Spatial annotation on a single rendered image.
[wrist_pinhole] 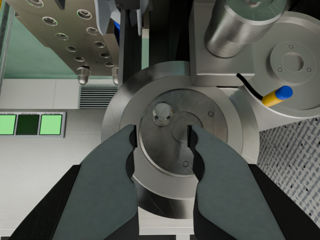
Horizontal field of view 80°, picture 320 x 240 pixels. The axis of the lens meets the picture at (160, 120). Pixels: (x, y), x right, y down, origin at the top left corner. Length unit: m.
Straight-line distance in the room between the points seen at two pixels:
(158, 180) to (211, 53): 0.12
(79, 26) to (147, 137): 0.31
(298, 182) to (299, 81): 0.15
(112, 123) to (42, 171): 0.42
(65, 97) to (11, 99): 0.82
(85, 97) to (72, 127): 2.60
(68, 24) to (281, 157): 0.43
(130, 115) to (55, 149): 0.41
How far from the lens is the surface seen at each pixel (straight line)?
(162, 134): 0.16
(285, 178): 0.36
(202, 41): 0.18
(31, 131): 0.60
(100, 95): 3.10
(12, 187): 0.63
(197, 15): 0.20
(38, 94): 3.49
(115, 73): 0.55
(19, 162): 0.62
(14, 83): 3.76
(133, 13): 0.27
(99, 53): 0.50
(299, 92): 0.25
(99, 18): 0.22
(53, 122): 0.58
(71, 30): 0.44
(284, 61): 0.25
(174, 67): 0.20
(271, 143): 0.39
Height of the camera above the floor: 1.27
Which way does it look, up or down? 11 degrees down
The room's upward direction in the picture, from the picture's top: 180 degrees clockwise
